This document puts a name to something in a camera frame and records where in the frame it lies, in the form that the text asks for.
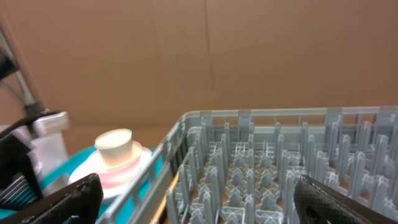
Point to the pale green cup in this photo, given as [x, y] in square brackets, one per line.
[115, 146]

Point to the grey dishwasher rack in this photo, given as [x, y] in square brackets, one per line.
[241, 166]

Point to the wooden chopstick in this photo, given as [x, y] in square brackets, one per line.
[160, 215]

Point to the pink bowl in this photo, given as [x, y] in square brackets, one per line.
[116, 173]

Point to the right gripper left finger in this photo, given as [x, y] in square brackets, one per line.
[78, 202]

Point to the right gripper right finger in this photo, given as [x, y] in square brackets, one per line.
[318, 203]

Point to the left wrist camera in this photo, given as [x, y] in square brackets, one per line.
[51, 124]

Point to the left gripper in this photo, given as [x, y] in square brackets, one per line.
[19, 184]

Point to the clear plastic waste bin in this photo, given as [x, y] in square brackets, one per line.
[49, 153]

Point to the teal serving tray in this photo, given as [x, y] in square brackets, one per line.
[70, 166]

